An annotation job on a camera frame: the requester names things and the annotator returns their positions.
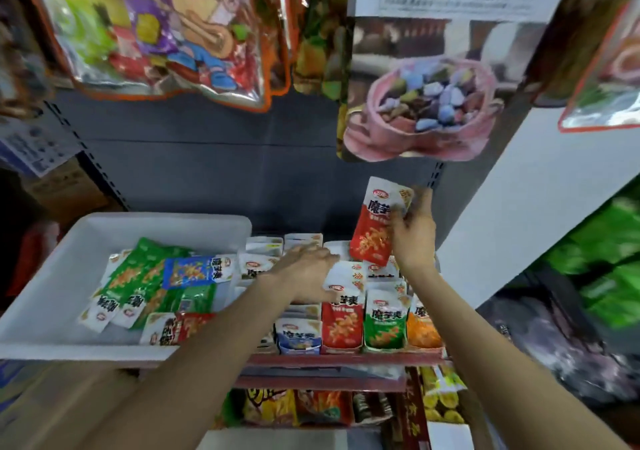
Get person's left hand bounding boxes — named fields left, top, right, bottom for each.
left=255, top=245, right=341, bottom=306

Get person's right hand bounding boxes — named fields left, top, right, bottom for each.
left=388, top=187, right=438, bottom=281

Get gold display box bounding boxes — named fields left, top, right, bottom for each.
left=240, top=235, right=286, bottom=356

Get blue display box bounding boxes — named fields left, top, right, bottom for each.
left=275, top=233, right=324, bottom=356

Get red display box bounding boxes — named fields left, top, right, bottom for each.
left=320, top=241, right=366, bottom=354

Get orange snack packet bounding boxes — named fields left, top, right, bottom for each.
left=407, top=299, right=443, bottom=351

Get orange display box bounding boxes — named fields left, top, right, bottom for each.
left=405, top=255, right=444, bottom=354

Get green display box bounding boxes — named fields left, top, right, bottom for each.
left=362, top=259, right=411, bottom=354

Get pile of snack packets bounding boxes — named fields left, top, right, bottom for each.
left=78, top=237, right=243, bottom=346

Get white plastic bin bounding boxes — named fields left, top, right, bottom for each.
left=0, top=213, right=253, bottom=362

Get person's left forearm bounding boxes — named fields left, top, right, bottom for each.
left=80, top=287, right=291, bottom=450

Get person's right forearm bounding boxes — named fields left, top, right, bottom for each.
left=405, top=269, right=631, bottom=450

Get yellow snack packets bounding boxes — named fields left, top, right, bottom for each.
left=420, top=365, right=468, bottom=424

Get hanging yellow green snack bags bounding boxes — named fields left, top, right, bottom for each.
left=292, top=0, right=351, bottom=101

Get orange-edged clear candy bag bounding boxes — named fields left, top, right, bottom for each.
left=525, top=0, right=640, bottom=133

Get plain brown cardboard carton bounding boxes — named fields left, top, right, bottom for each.
left=20, top=159, right=111, bottom=228

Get white blue carton box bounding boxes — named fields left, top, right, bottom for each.
left=0, top=115, right=81, bottom=178

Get hanging pink candy bag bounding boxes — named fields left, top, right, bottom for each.
left=343, top=55, right=504, bottom=163

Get row of orange chip bags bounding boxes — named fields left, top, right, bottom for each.
left=222, top=387, right=396, bottom=428

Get black plastic wrapped bundle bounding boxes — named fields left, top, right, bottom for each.
left=480, top=295, right=640, bottom=406

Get stack of green packs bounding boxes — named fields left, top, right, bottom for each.
left=545, top=197, right=640, bottom=331

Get red plastic bag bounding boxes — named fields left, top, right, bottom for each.
left=5, top=219, right=61, bottom=296

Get orange trimmed colourful candy bag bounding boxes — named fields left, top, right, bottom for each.
left=15, top=0, right=301, bottom=113

